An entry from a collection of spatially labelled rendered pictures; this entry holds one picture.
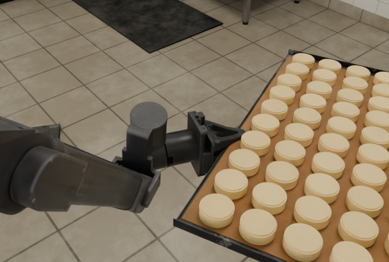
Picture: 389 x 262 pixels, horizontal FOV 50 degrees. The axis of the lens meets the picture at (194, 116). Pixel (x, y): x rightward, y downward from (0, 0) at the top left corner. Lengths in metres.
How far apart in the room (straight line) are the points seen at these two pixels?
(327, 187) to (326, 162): 0.06
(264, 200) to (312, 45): 2.58
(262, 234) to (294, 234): 0.04
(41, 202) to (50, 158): 0.03
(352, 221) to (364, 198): 0.05
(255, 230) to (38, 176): 0.36
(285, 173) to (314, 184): 0.05
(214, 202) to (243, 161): 0.10
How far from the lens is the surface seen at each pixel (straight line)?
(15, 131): 0.27
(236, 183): 0.63
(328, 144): 0.74
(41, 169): 0.27
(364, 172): 0.70
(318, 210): 0.62
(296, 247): 0.57
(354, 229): 0.61
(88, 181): 0.43
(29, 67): 2.97
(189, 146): 0.69
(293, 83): 0.89
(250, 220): 0.58
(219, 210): 0.59
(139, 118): 0.63
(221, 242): 0.57
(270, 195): 0.62
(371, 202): 0.66
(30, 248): 1.89
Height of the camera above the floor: 1.48
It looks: 39 degrees down
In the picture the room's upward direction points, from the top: straight up
